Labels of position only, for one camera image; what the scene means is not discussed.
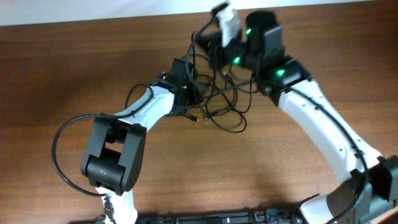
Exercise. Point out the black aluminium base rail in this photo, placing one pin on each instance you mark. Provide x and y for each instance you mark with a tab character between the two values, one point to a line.
268	216

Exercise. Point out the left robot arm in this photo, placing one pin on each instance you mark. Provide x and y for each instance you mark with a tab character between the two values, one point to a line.
113	157

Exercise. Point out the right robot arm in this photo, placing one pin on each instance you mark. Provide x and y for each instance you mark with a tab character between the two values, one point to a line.
367	180

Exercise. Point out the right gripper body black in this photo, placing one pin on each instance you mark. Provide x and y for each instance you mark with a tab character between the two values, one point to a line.
226	59

